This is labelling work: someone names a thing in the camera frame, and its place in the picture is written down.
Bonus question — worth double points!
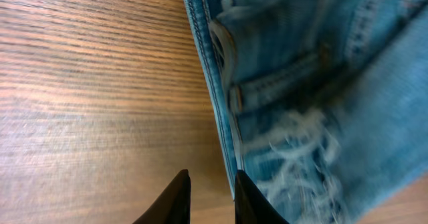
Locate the light blue denim jeans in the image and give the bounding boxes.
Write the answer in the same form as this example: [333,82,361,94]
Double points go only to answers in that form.
[184,0,427,223]

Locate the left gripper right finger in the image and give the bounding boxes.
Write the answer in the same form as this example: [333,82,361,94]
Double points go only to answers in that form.
[234,170,288,224]

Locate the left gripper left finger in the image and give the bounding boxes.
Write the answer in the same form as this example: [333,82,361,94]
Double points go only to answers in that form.
[133,169,191,224]

